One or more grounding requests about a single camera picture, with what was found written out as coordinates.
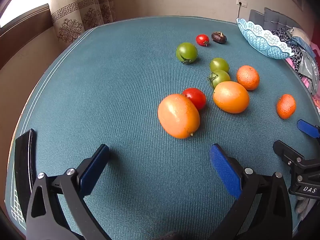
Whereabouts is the green tomato with calyx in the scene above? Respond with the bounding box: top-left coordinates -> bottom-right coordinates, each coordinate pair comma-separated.
207,70 -> 231,89

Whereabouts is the large green tomato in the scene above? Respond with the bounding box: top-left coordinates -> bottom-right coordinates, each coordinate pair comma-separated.
176,42 -> 198,64

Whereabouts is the smooth green tomato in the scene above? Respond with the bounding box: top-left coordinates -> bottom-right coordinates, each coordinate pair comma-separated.
209,58 -> 230,73

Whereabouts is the small red tomato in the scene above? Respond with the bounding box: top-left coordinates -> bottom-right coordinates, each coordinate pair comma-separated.
196,34 -> 210,47

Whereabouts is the light blue plastic basket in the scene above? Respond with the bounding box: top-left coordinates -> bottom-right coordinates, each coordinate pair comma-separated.
236,18 -> 295,60

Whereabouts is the tangerine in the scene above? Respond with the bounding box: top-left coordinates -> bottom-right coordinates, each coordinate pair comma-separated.
236,65 -> 260,91
276,94 -> 296,120

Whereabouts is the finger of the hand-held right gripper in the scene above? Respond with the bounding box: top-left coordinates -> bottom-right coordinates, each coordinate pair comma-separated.
297,119 -> 320,138
273,140 -> 320,200

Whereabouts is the pile of clothes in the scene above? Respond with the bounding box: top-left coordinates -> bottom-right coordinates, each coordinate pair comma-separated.
271,27 -> 320,110

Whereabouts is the large orange tomato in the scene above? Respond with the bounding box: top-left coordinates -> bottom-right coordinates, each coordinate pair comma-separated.
157,94 -> 200,139
213,81 -> 250,114

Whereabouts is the brown window frame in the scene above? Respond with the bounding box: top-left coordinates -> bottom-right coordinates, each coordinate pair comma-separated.
0,4 -> 54,70

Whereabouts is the patterned beige curtain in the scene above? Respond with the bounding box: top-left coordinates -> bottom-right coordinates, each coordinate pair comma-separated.
49,0 -> 117,43

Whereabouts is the black flat device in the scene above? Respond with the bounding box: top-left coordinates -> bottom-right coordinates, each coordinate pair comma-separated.
14,129 -> 38,220

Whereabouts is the dark brown wrinkled fruit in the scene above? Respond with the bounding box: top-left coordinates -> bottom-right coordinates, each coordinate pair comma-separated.
211,31 -> 227,44

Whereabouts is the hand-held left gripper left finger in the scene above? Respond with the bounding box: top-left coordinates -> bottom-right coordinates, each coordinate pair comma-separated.
26,144 -> 112,240

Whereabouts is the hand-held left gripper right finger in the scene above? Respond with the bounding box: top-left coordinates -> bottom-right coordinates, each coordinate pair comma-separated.
210,144 -> 293,240

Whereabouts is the person's right hand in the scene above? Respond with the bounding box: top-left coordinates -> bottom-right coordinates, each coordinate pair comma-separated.
295,196 -> 311,214

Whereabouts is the teal table mat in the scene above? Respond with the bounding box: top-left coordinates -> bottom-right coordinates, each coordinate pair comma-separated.
5,16 -> 320,240

